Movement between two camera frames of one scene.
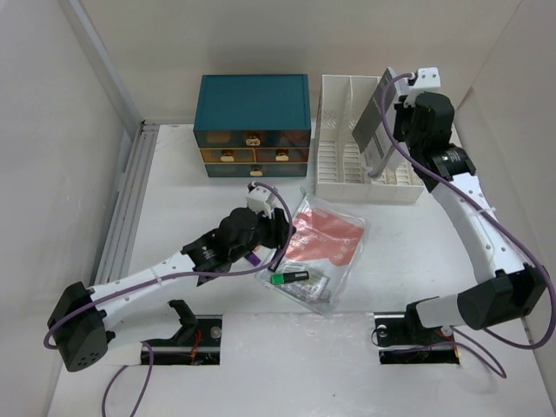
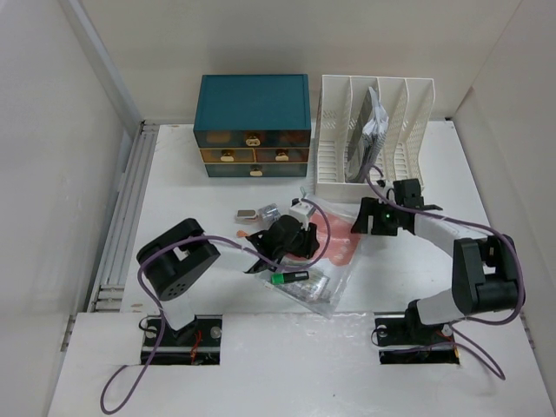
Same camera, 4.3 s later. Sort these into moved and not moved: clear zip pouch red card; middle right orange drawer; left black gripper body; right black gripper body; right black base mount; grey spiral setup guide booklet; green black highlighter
Moved: right black gripper body; grey spiral setup guide booklet; left black gripper body
Not moved: middle right orange drawer; clear zip pouch red card; right black base mount; green black highlighter
